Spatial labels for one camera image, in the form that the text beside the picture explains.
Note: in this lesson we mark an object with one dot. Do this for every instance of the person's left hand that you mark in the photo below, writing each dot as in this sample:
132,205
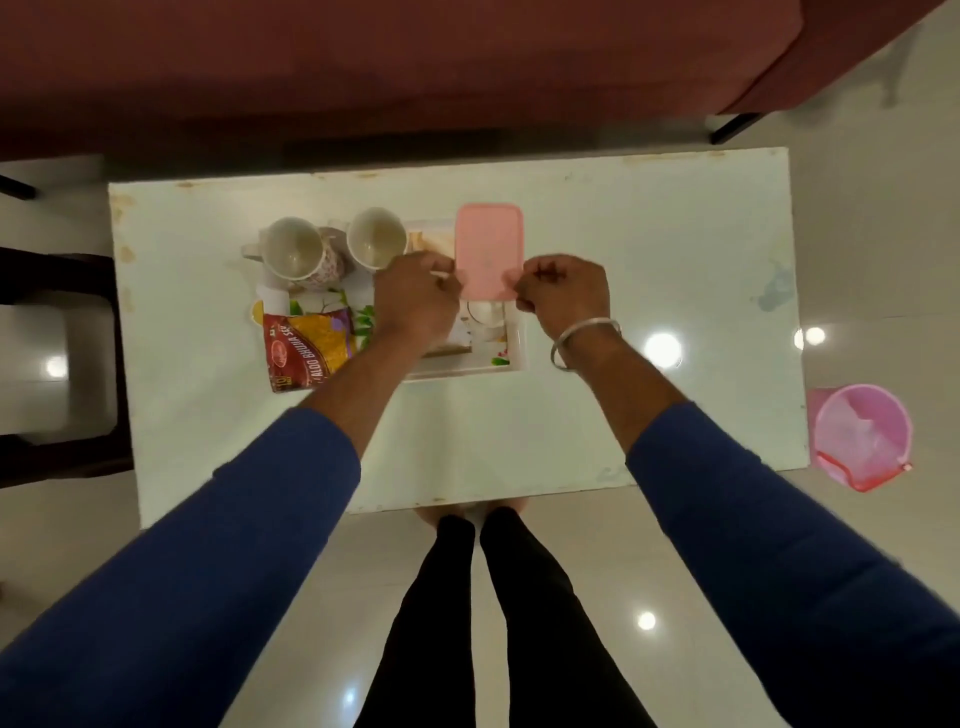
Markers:
412,300

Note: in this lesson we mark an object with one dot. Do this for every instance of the person's right hand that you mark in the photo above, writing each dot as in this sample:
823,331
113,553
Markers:
566,296

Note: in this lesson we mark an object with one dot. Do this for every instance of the brown wooden napkin holder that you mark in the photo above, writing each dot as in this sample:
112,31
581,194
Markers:
450,349

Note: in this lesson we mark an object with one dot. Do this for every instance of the floral mug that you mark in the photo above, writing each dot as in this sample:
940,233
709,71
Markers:
292,251
375,238

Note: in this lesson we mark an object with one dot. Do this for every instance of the pink container lid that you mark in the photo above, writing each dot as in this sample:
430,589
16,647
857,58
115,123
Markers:
489,247

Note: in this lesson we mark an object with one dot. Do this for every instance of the white leaf print tray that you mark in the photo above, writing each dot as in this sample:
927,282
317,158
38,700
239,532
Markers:
480,367

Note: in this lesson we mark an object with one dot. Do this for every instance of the red yellow snack packet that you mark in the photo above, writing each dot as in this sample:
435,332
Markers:
307,349

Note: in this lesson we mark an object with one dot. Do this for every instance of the clear red-sealed zip bag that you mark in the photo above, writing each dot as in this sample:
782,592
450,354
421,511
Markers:
862,442

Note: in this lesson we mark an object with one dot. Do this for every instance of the person's right forearm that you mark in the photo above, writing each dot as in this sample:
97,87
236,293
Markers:
787,540

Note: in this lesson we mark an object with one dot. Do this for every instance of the person's left forearm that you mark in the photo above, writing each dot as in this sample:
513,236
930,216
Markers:
210,540

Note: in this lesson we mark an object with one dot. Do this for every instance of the person's left leg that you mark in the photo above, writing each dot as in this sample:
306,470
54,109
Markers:
427,622

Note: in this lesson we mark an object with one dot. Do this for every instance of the person's leg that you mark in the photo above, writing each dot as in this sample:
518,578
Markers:
555,622
427,622

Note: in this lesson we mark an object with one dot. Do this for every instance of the person's right leg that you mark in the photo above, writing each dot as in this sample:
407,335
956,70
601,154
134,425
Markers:
555,622

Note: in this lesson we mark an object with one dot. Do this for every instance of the silver bangle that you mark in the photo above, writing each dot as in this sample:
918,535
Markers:
577,328

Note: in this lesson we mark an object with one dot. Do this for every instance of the red sofa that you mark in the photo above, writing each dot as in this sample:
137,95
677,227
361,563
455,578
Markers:
375,67

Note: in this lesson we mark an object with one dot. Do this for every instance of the pink plastic bin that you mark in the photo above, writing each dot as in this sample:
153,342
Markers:
821,405

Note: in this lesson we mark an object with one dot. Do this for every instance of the dark brown stool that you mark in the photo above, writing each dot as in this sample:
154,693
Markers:
124,375

